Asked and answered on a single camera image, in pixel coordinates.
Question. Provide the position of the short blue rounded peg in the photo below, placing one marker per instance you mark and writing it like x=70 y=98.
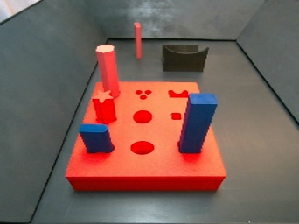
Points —
x=97 y=138

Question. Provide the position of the red star-shaped peg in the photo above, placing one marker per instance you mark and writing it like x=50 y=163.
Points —
x=105 y=107

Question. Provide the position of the tall blue rectangular peg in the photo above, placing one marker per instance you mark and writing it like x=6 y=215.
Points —
x=198 y=122

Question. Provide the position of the black curved holder stand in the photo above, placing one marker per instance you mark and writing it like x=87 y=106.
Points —
x=183 y=58

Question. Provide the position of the pink octagonal tall peg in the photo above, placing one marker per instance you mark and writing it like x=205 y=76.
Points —
x=109 y=68

